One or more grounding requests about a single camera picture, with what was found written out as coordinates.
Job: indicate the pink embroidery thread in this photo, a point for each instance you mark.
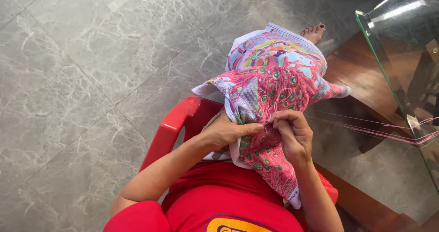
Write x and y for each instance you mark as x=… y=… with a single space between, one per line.
x=377 y=130

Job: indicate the person's right hand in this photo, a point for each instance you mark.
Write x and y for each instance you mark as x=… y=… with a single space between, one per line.
x=296 y=139

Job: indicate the brown wooden table base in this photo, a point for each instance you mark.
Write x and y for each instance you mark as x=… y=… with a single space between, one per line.
x=360 y=74

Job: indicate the red plastic chair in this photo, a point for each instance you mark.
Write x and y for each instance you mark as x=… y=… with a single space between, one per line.
x=178 y=118

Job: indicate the colourful cross-stitch embroidery cloth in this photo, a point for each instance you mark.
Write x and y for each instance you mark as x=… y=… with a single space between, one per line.
x=274 y=77

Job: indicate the person's bare foot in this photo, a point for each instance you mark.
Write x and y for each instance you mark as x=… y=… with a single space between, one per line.
x=313 y=33

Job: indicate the person's red shirt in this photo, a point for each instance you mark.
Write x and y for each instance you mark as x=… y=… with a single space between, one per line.
x=223 y=194

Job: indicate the clear glass table top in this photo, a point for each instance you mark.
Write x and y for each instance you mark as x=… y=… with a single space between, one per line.
x=408 y=36

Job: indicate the person's left hand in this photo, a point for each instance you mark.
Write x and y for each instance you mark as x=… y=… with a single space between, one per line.
x=223 y=132

